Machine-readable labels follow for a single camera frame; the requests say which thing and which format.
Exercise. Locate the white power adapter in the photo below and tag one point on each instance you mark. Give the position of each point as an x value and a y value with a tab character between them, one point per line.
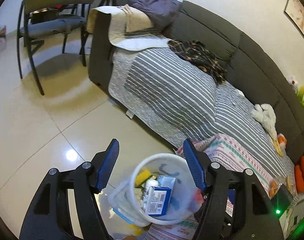
240	94

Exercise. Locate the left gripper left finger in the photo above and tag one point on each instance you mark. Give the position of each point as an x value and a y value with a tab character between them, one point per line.
48	215

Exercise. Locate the patterned tablecloth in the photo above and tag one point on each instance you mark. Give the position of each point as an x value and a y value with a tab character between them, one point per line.
228	152

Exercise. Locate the dark plaid shirt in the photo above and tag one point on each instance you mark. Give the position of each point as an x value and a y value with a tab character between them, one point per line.
197	54

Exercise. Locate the grey striped sofa cover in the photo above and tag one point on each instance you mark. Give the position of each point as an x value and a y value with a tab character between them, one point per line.
178	101

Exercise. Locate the blue white carton box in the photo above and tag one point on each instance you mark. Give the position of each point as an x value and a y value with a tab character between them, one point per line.
157	201

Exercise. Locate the grey chair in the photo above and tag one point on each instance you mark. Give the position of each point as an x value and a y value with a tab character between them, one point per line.
60	24

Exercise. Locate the orange white snack bag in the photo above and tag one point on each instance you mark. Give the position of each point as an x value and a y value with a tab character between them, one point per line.
282	140

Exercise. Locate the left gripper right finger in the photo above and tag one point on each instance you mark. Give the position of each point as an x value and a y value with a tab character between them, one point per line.
235	203

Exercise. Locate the glass jar with cork lid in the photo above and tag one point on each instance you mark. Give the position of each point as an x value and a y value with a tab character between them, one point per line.
274	186

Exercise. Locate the yellow book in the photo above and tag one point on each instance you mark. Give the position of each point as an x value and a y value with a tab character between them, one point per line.
278	148

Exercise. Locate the yellow green sponge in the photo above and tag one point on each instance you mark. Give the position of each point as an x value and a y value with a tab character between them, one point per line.
142	177

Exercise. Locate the cream quilted blanket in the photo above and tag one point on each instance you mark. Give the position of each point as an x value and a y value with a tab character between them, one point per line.
129	28

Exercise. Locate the white red plush toy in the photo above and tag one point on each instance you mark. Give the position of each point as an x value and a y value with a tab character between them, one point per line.
294	84

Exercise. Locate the dark grey sofa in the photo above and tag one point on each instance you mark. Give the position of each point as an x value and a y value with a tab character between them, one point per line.
249	67

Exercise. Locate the white patterned trash bin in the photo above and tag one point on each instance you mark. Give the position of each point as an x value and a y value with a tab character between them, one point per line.
170	171

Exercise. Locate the purple grey jacket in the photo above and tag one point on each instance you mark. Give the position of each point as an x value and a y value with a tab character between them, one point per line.
162	13

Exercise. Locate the white yogurt drink bottle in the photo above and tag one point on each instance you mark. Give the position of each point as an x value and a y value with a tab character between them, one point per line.
149	183

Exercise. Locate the framed wall picture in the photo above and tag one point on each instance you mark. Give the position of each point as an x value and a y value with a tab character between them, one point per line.
295	12

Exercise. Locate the lower orange cushion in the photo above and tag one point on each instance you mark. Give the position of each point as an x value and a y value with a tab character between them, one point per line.
299	179

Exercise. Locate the green plush toy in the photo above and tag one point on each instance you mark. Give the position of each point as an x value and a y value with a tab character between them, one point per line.
300	95

